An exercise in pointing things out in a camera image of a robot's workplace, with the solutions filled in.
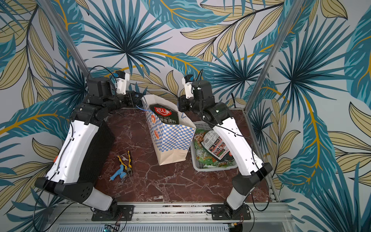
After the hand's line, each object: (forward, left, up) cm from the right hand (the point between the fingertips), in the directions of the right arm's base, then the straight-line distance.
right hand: (179, 97), depth 67 cm
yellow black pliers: (-18, +32, -40) cm, 54 cm away
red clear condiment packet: (-4, -21, -35) cm, 41 cm away
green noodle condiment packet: (-13, -15, -39) cm, 44 cm away
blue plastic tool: (-19, +36, -40) cm, 57 cm away
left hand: (0, +17, +1) cm, 17 cm away
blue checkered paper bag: (-14, +4, -16) cm, 22 cm away
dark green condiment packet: (+3, +7, -15) cm, 17 cm away
